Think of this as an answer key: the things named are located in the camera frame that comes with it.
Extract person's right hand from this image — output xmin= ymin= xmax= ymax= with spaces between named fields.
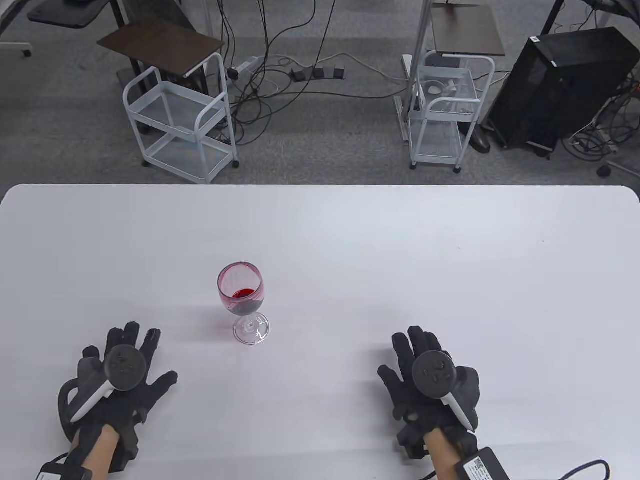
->
xmin=377 ymin=326 xmax=481 ymax=441

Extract person's left hand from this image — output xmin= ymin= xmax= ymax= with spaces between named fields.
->
xmin=59 ymin=321 xmax=179 ymax=441

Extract wine glass with red liquid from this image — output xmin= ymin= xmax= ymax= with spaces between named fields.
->
xmin=217 ymin=261 xmax=271 ymax=346

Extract person's right forearm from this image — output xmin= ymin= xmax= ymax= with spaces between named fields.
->
xmin=425 ymin=427 xmax=476 ymax=480

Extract black white left hand controller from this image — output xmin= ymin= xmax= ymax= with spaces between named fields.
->
xmin=59 ymin=345 xmax=151 ymax=441

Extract black white hand controller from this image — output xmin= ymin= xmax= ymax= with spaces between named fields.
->
xmin=59 ymin=345 xmax=151 ymax=441
xmin=412 ymin=350 xmax=476 ymax=432

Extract black white right hand controller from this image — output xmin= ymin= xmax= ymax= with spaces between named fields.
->
xmin=412 ymin=350 xmax=476 ymax=432

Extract black right wrist sensor box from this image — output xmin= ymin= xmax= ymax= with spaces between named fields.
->
xmin=454 ymin=447 xmax=511 ymax=480

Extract black wrist sensor box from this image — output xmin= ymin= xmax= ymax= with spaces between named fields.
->
xmin=454 ymin=447 xmax=511 ymax=480
xmin=37 ymin=462 xmax=96 ymax=480

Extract black left wrist sensor box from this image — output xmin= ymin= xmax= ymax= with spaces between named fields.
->
xmin=37 ymin=462 xmax=96 ymax=480

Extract white metal cart with items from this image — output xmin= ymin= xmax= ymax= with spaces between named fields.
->
xmin=407 ymin=50 xmax=496 ymax=174

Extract black shoe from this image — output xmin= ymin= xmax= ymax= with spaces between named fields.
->
xmin=462 ymin=122 xmax=493 ymax=153

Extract white metal cart empty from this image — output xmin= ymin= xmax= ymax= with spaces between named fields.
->
xmin=122 ymin=52 xmax=240 ymax=185

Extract grey chair leg black caster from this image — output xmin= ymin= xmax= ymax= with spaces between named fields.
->
xmin=596 ymin=160 xmax=640 ymax=178

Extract white power strip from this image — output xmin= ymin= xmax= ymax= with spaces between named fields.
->
xmin=227 ymin=56 xmax=262 ymax=81

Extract black computer tower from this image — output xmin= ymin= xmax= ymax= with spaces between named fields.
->
xmin=486 ymin=26 xmax=640 ymax=151

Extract dark brown side table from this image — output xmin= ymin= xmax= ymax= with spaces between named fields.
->
xmin=430 ymin=4 xmax=506 ymax=57
xmin=96 ymin=20 xmax=226 ymax=133

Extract silver metal stand pole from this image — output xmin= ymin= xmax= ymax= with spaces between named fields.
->
xmin=397 ymin=0 xmax=436 ymax=143

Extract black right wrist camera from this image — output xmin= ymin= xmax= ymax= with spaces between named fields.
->
xmin=396 ymin=425 xmax=431 ymax=461

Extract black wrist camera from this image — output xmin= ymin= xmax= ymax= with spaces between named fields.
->
xmin=396 ymin=425 xmax=431 ymax=461
xmin=107 ymin=407 xmax=146 ymax=473

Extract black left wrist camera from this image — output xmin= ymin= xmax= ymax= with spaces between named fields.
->
xmin=107 ymin=407 xmax=146 ymax=473

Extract black right sensor box cable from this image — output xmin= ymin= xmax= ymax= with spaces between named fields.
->
xmin=510 ymin=460 xmax=612 ymax=480

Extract tangle of black floor cables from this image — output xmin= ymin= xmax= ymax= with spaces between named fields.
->
xmin=215 ymin=0 xmax=416 ymax=146

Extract tangle of cables beside computer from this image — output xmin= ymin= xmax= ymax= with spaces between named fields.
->
xmin=562 ymin=75 xmax=640 ymax=161

